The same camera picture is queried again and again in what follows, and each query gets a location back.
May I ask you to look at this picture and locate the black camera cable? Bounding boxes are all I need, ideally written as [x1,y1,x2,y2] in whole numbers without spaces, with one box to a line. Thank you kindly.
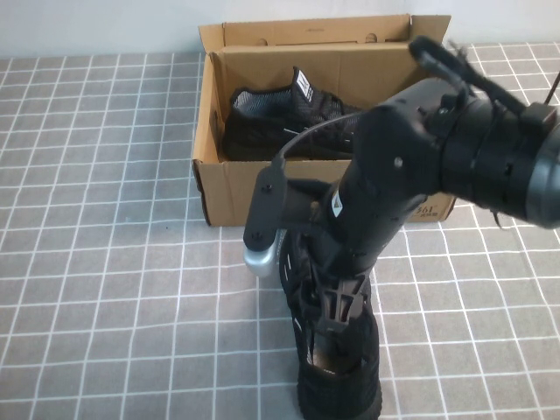
[271,112,367,172]

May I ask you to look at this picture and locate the brown cardboard shoe box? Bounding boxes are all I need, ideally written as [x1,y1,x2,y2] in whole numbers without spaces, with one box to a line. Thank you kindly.
[192,13,472,228]

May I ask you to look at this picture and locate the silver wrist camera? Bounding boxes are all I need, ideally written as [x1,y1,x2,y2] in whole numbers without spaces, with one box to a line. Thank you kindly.
[241,232,282,279]

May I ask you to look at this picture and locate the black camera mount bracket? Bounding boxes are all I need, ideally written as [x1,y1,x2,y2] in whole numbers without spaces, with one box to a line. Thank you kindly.
[242,167,334,254]

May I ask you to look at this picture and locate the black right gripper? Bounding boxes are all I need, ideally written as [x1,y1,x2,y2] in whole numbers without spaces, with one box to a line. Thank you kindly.
[313,172,415,335]

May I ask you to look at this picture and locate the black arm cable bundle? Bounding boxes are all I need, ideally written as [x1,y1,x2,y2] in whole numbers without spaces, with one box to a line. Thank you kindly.
[409,35,533,116]

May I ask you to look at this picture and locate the black knit sneaker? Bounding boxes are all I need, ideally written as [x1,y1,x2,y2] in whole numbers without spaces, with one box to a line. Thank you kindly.
[220,65,365,161]
[275,227,384,420]

